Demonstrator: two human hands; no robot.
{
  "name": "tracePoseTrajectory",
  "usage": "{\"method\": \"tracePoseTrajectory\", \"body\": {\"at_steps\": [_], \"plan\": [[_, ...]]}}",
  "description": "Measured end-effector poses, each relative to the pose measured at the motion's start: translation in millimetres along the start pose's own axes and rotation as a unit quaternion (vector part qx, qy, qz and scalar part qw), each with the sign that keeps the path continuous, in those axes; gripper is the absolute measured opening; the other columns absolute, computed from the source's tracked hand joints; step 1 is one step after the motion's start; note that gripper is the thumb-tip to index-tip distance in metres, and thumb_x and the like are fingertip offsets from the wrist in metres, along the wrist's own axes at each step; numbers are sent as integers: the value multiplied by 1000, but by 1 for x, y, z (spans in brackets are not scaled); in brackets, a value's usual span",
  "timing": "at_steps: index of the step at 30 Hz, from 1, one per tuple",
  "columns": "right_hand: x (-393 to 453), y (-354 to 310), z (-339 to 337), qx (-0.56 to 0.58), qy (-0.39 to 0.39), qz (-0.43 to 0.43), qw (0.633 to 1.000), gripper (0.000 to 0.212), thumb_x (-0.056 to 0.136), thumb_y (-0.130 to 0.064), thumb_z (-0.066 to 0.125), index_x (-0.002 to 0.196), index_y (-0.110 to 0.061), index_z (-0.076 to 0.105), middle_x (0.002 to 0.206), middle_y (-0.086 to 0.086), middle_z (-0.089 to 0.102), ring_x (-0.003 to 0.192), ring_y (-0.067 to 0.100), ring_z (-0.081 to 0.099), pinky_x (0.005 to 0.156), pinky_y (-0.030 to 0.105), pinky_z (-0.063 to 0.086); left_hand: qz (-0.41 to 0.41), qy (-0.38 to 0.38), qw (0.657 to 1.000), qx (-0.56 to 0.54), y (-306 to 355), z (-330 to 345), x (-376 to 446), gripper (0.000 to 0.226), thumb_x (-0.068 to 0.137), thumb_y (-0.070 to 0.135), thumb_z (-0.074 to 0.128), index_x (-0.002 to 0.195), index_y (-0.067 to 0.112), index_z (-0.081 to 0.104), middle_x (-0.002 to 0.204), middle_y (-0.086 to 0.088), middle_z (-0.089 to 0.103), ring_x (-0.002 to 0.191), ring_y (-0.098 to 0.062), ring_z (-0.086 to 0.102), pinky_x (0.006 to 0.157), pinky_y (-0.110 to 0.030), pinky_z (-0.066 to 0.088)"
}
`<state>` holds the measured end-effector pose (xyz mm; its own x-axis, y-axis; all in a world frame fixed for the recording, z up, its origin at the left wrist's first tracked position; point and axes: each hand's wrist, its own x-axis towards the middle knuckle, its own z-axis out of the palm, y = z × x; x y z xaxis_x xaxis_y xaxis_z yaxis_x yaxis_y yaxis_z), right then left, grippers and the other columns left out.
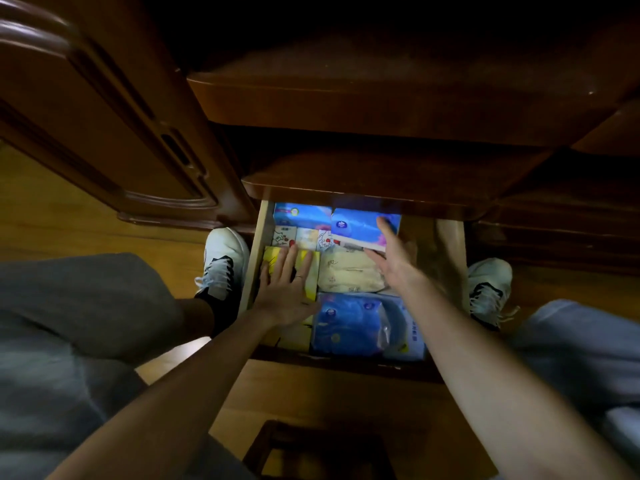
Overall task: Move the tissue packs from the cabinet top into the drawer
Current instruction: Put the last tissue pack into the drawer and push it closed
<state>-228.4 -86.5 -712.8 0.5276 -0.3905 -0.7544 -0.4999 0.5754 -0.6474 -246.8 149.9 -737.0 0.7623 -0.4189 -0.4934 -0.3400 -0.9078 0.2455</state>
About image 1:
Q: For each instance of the person's left hand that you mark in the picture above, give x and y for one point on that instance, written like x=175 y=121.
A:
x=282 y=299

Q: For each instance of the person's right hand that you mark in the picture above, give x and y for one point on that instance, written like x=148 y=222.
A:
x=400 y=272

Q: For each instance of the yellow tissue box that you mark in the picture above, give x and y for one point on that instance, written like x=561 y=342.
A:
x=295 y=339

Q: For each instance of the pale yellow soft pack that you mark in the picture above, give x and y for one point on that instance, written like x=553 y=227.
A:
x=350 y=272

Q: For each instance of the light wooden drawer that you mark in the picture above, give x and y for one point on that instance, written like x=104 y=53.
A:
x=450 y=254

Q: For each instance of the blue boxy tissue pack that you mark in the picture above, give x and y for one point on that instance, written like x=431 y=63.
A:
x=357 y=227

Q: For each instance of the large light blue wet wipes pack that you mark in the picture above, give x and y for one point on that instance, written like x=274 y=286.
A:
x=407 y=334

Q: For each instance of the blue white-ended tissue pack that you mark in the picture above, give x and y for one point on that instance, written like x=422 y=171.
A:
x=302 y=214

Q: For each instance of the person's right forearm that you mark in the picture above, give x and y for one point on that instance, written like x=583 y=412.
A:
x=510 y=394

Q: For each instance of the person's left forearm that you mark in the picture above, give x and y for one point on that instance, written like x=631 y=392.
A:
x=165 y=404

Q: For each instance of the white black left shoe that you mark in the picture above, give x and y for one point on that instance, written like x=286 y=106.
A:
x=222 y=254

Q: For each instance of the white black shoe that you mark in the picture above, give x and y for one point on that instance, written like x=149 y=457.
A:
x=222 y=254
x=492 y=284

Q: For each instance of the white black right shoe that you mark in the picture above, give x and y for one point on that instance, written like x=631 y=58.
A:
x=492 y=284

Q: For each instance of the dark wooden stool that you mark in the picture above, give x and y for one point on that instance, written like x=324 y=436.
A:
x=265 y=444

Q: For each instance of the gray trousers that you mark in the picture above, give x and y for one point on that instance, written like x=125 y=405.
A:
x=75 y=369

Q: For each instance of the dark wooden cabinet door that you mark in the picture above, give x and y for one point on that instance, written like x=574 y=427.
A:
x=75 y=109

